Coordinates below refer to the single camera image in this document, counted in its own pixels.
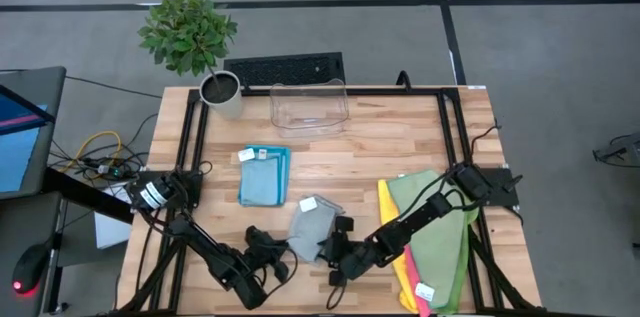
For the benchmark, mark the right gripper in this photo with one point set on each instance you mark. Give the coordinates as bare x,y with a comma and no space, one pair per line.
350,257

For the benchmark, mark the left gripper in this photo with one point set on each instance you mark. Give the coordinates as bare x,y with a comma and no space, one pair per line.
265,252

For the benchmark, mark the grey waffle microfiber towel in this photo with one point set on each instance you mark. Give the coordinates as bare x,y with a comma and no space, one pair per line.
310,229

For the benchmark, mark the light blue teal-edged towel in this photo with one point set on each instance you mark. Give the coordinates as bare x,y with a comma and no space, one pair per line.
260,182

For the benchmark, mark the bright blue microfiber towel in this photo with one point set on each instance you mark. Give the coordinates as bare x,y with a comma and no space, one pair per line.
289,177

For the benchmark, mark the pink microfiber towel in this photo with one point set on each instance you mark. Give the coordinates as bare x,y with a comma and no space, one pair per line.
412,272

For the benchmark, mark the sage green microfiber towel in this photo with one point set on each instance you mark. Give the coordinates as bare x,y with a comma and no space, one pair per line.
435,237

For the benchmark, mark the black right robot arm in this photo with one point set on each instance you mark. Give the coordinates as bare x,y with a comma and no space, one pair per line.
425,217

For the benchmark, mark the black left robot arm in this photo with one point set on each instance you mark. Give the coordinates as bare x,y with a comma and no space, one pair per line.
210,252

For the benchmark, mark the yellow microfiber towel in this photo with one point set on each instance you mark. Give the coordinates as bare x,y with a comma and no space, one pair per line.
385,207

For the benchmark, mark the clear plastic bin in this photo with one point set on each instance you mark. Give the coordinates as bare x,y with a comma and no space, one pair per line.
310,117

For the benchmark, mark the white paper sheet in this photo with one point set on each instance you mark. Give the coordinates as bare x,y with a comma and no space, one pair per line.
110,232

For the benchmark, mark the black mesh computer case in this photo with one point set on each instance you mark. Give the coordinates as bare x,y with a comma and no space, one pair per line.
285,69

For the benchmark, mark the green plant in white pot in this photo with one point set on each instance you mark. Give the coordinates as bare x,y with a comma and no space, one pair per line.
185,32

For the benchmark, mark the black computer mouse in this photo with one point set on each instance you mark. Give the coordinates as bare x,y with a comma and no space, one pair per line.
30,269

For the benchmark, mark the black side desk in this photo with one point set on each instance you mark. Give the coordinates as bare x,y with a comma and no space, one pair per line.
15,222

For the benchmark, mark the dark monitor with blue screen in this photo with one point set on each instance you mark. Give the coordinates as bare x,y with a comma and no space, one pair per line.
20,157

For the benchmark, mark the grey metal stand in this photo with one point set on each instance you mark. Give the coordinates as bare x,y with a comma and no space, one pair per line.
625,149

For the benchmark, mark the black aluminium table frame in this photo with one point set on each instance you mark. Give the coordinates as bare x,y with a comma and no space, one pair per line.
380,92

